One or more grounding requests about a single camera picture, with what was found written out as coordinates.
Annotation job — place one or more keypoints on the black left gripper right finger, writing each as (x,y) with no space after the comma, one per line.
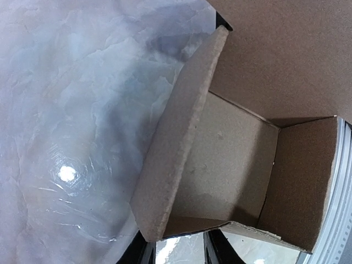
(218,250)

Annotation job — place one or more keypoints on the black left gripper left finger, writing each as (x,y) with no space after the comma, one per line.
(139,251)

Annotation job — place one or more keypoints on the brown cardboard box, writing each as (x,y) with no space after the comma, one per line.
(257,128)

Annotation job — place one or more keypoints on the front aluminium frame rail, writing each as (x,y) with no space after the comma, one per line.
(336,228)

